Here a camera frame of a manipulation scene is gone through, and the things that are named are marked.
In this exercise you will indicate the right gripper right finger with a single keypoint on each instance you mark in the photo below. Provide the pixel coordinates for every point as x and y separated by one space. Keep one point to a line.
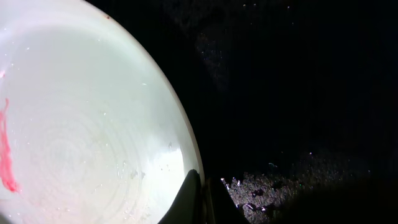
220 208

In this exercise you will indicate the round black tray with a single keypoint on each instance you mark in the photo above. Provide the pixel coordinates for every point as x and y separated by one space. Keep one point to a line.
293 103

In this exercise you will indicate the light blue plate top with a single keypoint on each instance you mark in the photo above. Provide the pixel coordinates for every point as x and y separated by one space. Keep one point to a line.
91 129

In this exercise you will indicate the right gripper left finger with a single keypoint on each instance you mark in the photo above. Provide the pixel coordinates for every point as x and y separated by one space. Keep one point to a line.
187 205

